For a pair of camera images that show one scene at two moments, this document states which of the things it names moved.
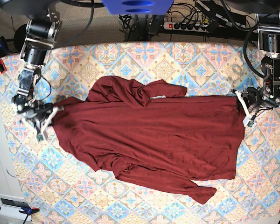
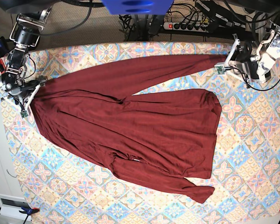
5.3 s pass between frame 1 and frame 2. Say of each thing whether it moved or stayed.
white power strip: stayed
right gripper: moved
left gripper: moved
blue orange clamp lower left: stayed
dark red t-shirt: moved
